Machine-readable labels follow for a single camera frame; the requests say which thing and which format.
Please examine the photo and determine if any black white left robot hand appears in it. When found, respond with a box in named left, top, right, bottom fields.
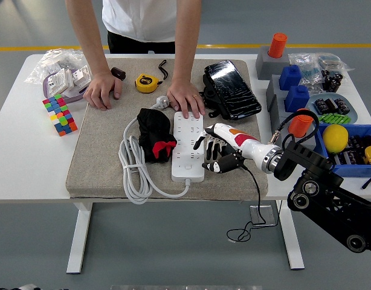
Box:
left=0, top=283, right=44, bottom=290

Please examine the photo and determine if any person's right hand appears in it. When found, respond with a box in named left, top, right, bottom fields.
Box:
left=83, top=71, right=124, bottom=111

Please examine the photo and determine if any person's left hand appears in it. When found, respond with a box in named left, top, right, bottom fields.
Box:
left=166, top=79, right=206, bottom=120

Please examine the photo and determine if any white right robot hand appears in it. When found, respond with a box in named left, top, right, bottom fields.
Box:
left=193, top=122, right=273, bottom=175

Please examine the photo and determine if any dark brown capacitor cylinder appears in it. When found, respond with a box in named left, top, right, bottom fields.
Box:
left=111, top=66, right=127, bottom=82

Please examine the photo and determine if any black power adapter with cord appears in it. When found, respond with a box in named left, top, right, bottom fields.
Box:
left=206, top=140, right=279, bottom=243

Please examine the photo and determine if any white power strip with cable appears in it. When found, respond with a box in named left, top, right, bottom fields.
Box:
left=118, top=95, right=205, bottom=205

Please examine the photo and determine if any black phone holder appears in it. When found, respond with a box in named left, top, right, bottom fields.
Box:
left=199, top=74, right=231, bottom=119

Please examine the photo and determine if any black cloth with red trim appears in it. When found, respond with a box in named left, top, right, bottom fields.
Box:
left=137, top=108, right=178, bottom=163

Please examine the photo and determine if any colourful cube puzzle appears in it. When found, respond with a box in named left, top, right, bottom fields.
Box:
left=42, top=94, right=79, bottom=137

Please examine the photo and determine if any grey-brown mat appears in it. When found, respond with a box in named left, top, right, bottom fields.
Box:
left=66, top=57, right=269, bottom=202

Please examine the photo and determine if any clear plastic bag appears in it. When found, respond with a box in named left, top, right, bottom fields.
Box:
left=24, top=48, right=87, bottom=87

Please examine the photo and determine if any orange cylinder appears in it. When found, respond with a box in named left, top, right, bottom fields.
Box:
left=288, top=109, right=314, bottom=138
left=268, top=32, right=288, bottom=59

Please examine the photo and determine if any blue block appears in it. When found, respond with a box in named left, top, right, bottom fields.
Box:
left=284, top=85, right=310, bottom=113
left=279, top=64, right=303, bottom=91

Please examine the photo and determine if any silver floor plate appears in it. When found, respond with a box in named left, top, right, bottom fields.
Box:
left=250, top=204, right=277, bottom=227

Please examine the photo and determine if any white table leg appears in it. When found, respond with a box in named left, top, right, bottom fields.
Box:
left=276, top=199, right=306, bottom=271
left=66, top=202, right=94, bottom=274

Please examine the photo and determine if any person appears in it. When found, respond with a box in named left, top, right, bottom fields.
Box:
left=101, top=0, right=182, bottom=55

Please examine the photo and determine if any yellow lemon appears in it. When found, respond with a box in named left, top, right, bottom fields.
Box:
left=322, top=124, right=349, bottom=154

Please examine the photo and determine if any clear bag of resistors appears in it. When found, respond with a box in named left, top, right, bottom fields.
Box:
left=288, top=53, right=324, bottom=90

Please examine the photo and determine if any black capacitor group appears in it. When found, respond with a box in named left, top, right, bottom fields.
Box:
left=315, top=98, right=351, bottom=115

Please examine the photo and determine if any green connector pile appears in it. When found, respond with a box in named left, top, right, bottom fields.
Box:
left=320, top=112, right=352, bottom=124

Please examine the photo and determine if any black capacitor cluster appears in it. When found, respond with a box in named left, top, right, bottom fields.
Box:
left=321, top=69, right=345, bottom=91

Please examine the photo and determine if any blue plastic bin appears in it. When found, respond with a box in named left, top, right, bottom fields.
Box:
left=312, top=123, right=371, bottom=179

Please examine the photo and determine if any light blue tray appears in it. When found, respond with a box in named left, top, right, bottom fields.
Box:
left=305, top=92, right=359, bottom=124

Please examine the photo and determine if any dark capacitor pile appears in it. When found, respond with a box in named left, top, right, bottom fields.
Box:
left=333, top=135, right=371, bottom=166

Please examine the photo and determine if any clear bag of blue parts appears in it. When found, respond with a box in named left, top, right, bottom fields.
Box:
left=317, top=53, right=355, bottom=73

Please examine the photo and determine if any white wall socket plate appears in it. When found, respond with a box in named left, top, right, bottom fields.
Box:
left=69, top=65, right=92, bottom=91
left=47, top=68, right=75, bottom=94

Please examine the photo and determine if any purple tape ring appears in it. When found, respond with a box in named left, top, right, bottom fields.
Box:
left=42, top=74, right=91, bottom=103

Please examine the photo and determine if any yellow tape measure with strap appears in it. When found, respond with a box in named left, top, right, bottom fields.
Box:
left=135, top=59, right=169, bottom=93

